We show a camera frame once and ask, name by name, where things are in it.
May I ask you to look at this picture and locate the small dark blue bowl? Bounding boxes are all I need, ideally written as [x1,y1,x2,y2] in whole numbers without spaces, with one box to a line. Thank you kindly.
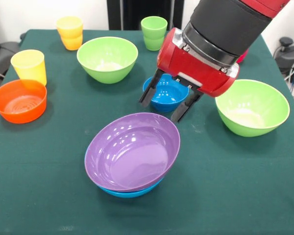
[143,74,190,113]

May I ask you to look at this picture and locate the dark green table cloth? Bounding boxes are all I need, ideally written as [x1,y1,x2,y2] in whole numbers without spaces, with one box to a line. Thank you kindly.
[0,29,294,235]

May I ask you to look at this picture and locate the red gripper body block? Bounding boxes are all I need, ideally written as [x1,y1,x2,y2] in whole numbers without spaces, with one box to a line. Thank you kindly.
[156,27,241,99]

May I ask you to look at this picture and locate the purple bowl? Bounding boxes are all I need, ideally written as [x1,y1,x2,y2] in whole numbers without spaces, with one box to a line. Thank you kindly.
[84,112,181,192]

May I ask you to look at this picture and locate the green bowl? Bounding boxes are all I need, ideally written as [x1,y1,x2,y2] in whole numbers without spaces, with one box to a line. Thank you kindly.
[76,36,139,84]
[215,79,291,138]

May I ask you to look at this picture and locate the large light blue bowl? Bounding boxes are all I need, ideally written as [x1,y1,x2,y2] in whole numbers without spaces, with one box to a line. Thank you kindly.
[84,146,164,199]

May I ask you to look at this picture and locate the red cup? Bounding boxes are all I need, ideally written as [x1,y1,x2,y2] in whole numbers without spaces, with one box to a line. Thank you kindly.
[236,48,249,64]

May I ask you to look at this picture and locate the green cup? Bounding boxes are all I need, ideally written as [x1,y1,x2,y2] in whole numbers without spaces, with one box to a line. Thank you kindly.
[140,16,168,51]

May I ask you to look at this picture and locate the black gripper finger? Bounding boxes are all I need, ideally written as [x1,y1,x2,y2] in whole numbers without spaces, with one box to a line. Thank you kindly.
[171,88,204,123]
[139,69,164,108]

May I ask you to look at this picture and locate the yellow orange cup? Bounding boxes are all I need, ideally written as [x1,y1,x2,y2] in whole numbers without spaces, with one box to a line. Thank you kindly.
[56,16,84,51]

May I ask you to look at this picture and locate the black panel with poles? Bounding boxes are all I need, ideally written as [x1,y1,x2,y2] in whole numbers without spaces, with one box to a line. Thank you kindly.
[107,0,184,31]

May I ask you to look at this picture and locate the orange bowl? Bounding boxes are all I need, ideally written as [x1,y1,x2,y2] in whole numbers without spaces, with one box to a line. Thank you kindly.
[0,79,48,124]

